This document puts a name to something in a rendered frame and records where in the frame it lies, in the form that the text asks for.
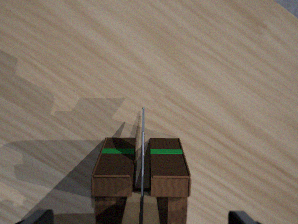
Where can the brown wooden block with green stripe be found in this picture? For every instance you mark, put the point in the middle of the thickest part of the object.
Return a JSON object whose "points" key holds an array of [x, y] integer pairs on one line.
{"points": [[114, 175]]}

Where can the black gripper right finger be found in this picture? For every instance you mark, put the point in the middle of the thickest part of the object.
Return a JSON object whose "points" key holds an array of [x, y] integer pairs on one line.
{"points": [[240, 217]]}

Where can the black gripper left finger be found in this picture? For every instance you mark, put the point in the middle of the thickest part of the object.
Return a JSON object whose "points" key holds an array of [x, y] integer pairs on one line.
{"points": [[40, 216]]}

